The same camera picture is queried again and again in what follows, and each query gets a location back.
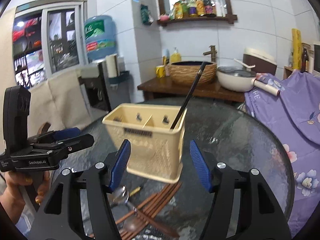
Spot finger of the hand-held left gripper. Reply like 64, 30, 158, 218
27, 127, 81, 145
32, 134, 95, 156

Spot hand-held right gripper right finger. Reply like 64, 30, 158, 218
189, 140, 293, 240

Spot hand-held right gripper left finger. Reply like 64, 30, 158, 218
27, 139, 132, 240

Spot cream plastic utensil holder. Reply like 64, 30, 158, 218
102, 103, 187, 183

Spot metal spoon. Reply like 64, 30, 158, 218
110, 185, 138, 212

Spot pile of wooden chopsticks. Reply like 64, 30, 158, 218
89, 181, 183, 239

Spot wooden-handled spoon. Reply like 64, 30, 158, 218
124, 214, 180, 238

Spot dark chopstick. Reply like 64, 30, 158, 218
169, 61, 207, 130

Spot person's left hand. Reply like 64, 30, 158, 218
0, 171, 50, 225

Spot brown curved wooden object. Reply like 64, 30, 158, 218
39, 122, 52, 136

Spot beige cloth cover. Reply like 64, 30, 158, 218
30, 70, 110, 130

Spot water dispenser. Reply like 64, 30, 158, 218
78, 61, 130, 113

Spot teal cup holder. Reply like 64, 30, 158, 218
107, 71, 131, 86

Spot white paper cup stack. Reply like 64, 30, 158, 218
105, 54, 120, 78

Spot wooden counter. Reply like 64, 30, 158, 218
137, 76, 247, 103

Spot sliding glass window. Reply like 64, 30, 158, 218
12, 1, 88, 89

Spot white pot with glass lid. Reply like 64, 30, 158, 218
216, 66, 279, 97

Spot woven pattern wash basin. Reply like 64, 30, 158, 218
167, 60, 217, 85

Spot blue water jug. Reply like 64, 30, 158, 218
84, 15, 118, 61

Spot white rice paddle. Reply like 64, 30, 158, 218
234, 58, 256, 70

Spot purple floral cloth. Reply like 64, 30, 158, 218
244, 70, 320, 232

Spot yellow soap pump bottle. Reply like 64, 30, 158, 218
170, 47, 181, 63

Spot bronze faucet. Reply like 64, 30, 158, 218
203, 45, 217, 62

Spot white brown rice cooker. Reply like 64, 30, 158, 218
243, 47, 277, 75

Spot green hanging packet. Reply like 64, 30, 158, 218
140, 4, 153, 25

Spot wooden framed mirror shelf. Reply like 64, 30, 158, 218
153, 0, 238, 27

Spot brown glass bottle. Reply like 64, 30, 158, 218
300, 46, 309, 73

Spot tall yellow box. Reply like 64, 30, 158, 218
291, 28, 303, 70

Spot yellow green packet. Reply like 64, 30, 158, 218
169, 2, 181, 20

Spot yellow oil bottle green cap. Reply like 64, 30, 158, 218
176, 0, 188, 19

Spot oil bottle purple label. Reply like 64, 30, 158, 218
187, 0, 198, 18

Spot oil bottle orange label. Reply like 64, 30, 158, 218
196, 0, 206, 17

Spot white appliance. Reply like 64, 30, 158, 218
312, 41, 320, 74

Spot dark sauce bottle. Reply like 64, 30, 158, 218
203, 0, 217, 17

